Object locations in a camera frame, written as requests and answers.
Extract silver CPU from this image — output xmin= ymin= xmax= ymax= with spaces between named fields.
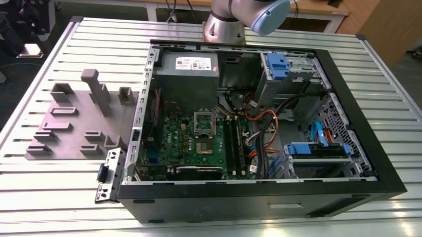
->
xmin=14 ymin=43 xmax=46 ymax=59

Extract CPU socket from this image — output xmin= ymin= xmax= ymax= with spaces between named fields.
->
xmin=194 ymin=140 xmax=217 ymax=156

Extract grey parts rack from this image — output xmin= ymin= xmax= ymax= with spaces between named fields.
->
xmin=23 ymin=69 xmax=141 ymax=161

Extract grey power supply unit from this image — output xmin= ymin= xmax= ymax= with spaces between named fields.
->
xmin=153 ymin=50 xmax=220 ymax=113

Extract green motherboard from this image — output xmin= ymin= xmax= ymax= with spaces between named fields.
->
xmin=136 ymin=98 xmax=257 ymax=181

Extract metal socket cover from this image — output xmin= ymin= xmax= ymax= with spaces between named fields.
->
xmin=192 ymin=110 xmax=217 ymax=138

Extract black graphics card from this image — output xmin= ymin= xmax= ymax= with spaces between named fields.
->
xmin=165 ymin=164 xmax=222 ymax=181

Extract RAM slot with white clips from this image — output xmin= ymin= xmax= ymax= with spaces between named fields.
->
xmin=226 ymin=116 xmax=238 ymax=175

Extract blue drive bay latch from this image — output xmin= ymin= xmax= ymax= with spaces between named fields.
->
xmin=266 ymin=53 xmax=290 ymax=80

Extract black PC case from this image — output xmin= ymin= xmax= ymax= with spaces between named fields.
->
xmin=116 ymin=38 xmax=408 ymax=224

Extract wooden desk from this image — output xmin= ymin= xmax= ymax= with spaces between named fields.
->
xmin=144 ymin=0 xmax=349 ymax=34

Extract hard disk in blue carrier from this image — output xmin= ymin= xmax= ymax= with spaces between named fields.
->
xmin=284 ymin=143 xmax=352 ymax=158

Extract metal disk bay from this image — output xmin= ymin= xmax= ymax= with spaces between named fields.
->
xmin=282 ymin=142 xmax=376 ymax=178

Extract brown wooden cabinet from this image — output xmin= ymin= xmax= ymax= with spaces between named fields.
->
xmin=335 ymin=0 xmax=422 ymax=68

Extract black chair base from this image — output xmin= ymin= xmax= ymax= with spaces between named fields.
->
xmin=405 ymin=43 xmax=422 ymax=60

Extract black hanging cable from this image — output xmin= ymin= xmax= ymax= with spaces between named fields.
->
xmin=162 ymin=0 xmax=194 ymax=23

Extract red black twisted wire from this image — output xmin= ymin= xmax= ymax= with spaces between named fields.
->
xmin=148 ymin=88 xmax=161 ymax=142

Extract multicoloured fan wire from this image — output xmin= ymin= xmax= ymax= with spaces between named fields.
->
xmin=162 ymin=99 xmax=182 ymax=116

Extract yellow black power wires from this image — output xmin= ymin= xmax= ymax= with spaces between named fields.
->
xmin=212 ymin=102 xmax=238 ymax=119

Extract orange wire bundle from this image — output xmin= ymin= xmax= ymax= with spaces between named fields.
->
xmin=244 ymin=110 xmax=280 ymax=158

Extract white wire bundle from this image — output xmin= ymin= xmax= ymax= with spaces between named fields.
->
xmin=245 ymin=130 xmax=261 ymax=145

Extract thick black cable bundle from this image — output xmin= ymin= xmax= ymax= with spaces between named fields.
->
xmin=254 ymin=91 xmax=329 ymax=180

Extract blue flat data cable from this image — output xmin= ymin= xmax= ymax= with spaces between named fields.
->
xmin=311 ymin=120 xmax=329 ymax=148

